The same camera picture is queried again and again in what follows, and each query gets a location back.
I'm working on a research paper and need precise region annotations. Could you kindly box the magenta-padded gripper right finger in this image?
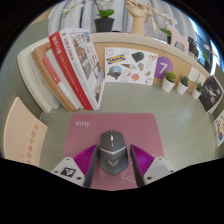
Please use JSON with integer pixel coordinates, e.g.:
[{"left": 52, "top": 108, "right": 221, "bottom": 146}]
[{"left": 129, "top": 144, "right": 176, "bottom": 188}]

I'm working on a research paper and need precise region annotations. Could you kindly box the wooden hand model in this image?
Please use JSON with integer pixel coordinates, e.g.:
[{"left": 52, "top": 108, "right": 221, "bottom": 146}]
[{"left": 125, "top": 0, "right": 149, "bottom": 36}]

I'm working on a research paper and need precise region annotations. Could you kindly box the black cover book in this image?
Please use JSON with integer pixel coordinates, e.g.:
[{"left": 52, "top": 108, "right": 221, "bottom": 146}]
[{"left": 198, "top": 75, "right": 224, "bottom": 114}]

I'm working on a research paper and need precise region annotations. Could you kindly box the white orchid behind horse figurines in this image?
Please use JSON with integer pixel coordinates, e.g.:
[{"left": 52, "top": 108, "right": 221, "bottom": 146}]
[{"left": 159, "top": 26, "right": 173, "bottom": 44}]

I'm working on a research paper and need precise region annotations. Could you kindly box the pink mouse pad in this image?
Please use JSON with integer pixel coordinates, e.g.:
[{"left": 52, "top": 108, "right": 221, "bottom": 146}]
[{"left": 63, "top": 113, "right": 165, "bottom": 192}]

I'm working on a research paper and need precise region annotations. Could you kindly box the green desk partition panel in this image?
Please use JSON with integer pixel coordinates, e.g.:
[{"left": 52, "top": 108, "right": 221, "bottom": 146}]
[
  {"left": 0, "top": 19, "right": 51, "bottom": 158},
  {"left": 213, "top": 63, "right": 224, "bottom": 111}
]

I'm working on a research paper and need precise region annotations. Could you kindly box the white book with red stripe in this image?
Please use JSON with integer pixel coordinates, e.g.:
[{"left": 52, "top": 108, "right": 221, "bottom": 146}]
[{"left": 41, "top": 48, "right": 83, "bottom": 112}]

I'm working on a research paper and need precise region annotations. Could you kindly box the white cartoon sticker sheet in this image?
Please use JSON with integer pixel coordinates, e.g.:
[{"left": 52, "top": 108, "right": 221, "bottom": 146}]
[{"left": 104, "top": 46, "right": 159, "bottom": 86}]

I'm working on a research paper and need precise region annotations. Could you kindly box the beige booklet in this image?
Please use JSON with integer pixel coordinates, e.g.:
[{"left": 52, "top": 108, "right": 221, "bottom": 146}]
[{"left": 3, "top": 96, "right": 49, "bottom": 168}]

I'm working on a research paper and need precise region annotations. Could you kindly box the rosette succulent in white pot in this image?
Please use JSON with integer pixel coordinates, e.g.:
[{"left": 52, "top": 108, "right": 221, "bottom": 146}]
[{"left": 176, "top": 75, "right": 190, "bottom": 96}]

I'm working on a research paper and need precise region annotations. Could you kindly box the thick white book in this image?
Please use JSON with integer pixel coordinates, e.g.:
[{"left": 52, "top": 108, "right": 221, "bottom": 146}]
[{"left": 16, "top": 37, "right": 62, "bottom": 114}]

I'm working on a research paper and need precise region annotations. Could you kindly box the red and white photo book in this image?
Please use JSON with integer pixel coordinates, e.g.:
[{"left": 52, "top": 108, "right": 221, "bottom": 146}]
[{"left": 48, "top": 27, "right": 106, "bottom": 111}]

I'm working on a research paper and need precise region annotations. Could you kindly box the brown cover book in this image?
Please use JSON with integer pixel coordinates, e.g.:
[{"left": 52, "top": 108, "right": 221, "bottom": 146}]
[{"left": 30, "top": 41, "right": 76, "bottom": 113}]

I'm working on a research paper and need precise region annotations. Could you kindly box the wooden desk back shelf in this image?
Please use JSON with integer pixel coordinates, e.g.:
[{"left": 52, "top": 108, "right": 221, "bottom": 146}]
[{"left": 89, "top": 32, "right": 214, "bottom": 93}]

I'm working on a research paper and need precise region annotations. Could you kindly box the light grey curtain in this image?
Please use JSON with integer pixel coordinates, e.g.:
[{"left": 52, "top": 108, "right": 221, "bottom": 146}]
[{"left": 56, "top": 0, "right": 198, "bottom": 38}]

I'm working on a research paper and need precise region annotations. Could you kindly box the wooden jointed mannequin figure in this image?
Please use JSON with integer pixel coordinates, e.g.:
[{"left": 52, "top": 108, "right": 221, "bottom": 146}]
[{"left": 143, "top": 1, "right": 178, "bottom": 34}]

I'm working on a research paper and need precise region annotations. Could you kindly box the grey computer mouse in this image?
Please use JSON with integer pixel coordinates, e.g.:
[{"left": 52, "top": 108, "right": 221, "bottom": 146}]
[{"left": 97, "top": 129, "right": 129, "bottom": 176}]

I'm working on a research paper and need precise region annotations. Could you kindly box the yellow-green succulent in white pot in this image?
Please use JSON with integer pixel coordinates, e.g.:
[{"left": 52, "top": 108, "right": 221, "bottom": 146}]
[{"left": 161, "top": 71, "right": 177, "bottom": 93}]

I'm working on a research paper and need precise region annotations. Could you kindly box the black horse figurine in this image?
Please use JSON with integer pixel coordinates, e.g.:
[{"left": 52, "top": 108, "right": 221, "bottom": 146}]
[{"left": 187, "top": 35, "right": 205, "bottom": 58}]

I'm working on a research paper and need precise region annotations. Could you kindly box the white orchid, wide-leaf, black pot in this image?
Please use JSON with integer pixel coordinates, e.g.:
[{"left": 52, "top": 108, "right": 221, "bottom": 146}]
[{"left": 59, "top": 0, "right": 116, "bottom": 33}]

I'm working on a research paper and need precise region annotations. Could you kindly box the purple round number sticker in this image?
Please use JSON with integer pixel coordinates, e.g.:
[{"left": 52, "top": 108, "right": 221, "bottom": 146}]
[{"left": 153, "top": 56, "right": 174, "bottom": 80}]

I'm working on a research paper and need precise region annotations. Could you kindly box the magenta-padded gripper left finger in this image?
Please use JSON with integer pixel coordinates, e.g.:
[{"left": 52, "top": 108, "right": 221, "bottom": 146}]
[{"left": 50, "top": 143, "right": 100, "bottom": 188}]

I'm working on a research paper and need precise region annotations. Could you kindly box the dark framed window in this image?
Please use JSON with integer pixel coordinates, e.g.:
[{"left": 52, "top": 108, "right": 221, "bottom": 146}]
[{"left": 186, "top": 13, "right": 218, "bottom": 68}]

